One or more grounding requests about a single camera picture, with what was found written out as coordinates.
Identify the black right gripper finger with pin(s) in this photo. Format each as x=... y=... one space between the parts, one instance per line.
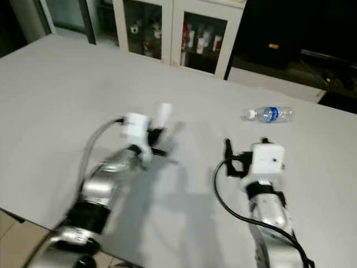
x=228 y=151
x=264 y=140

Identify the white paper packet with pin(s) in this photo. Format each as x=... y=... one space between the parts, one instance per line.
x=164 y=114

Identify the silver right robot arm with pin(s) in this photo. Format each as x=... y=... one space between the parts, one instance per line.
x=270 y=218

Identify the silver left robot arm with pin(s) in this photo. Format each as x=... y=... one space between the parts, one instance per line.
x=95 y=195

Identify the clear plastic water bottle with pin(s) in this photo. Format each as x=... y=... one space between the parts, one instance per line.
x=270 y=114

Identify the dark low side table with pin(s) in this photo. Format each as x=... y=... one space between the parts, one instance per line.
x=284 y=81

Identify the black box orange label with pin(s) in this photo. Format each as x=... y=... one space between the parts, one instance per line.
x=273 y=56

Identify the white glass door cabinet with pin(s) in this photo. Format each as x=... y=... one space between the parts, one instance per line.
x=170 y=33

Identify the grey framed glass door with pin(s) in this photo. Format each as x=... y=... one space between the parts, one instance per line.
x=28 y=17

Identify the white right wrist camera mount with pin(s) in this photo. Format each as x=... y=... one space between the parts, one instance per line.
x=268 y=159

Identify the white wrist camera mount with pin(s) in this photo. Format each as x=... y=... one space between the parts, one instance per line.
x=268 y=159
x=136 y=127

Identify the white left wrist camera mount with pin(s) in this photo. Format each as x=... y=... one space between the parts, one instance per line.
x=136 y=127

